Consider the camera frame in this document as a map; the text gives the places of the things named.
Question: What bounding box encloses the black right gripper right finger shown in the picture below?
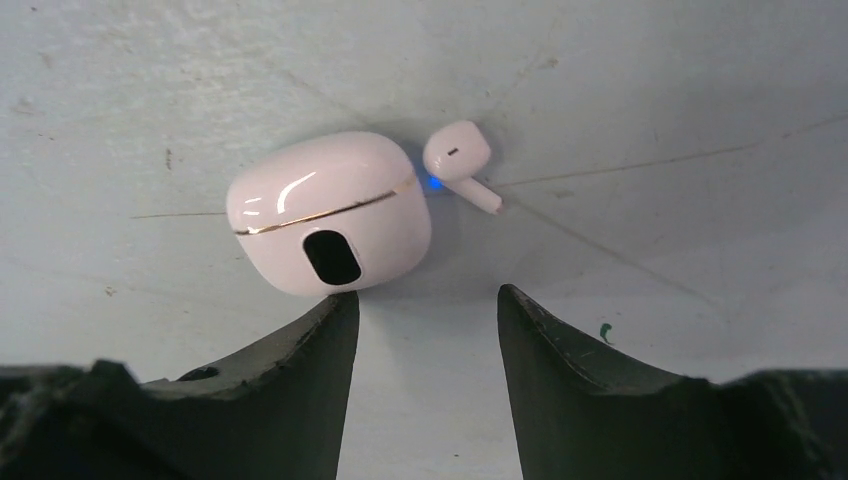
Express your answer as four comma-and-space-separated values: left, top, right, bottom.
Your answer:
497, 284, 847, 479

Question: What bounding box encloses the white stem earbud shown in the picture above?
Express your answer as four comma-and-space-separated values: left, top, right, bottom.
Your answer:
423, 120, 503, 215

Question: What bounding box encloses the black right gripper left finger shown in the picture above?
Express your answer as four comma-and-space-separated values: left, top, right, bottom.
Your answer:
1, 293, 360, 479

